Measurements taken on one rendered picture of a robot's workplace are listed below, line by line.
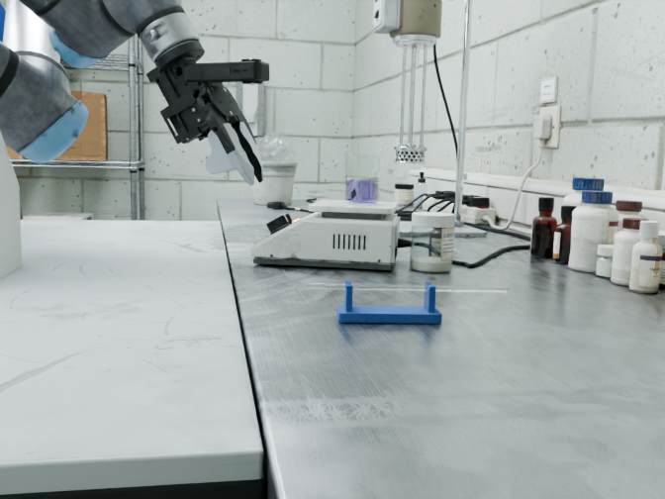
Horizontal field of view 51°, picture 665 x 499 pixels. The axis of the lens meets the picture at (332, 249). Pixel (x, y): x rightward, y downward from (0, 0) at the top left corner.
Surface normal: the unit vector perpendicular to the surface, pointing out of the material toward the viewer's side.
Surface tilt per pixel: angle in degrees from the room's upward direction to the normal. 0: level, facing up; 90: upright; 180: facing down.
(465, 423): 0
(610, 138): 90
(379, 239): 90
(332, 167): 90
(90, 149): 89
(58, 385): 0
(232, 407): 0
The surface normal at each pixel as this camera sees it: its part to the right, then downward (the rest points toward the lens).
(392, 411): 0.03, -0.99
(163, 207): 0.18, 0.14
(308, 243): -0.15, 0.14
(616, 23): -0.98, 0.00
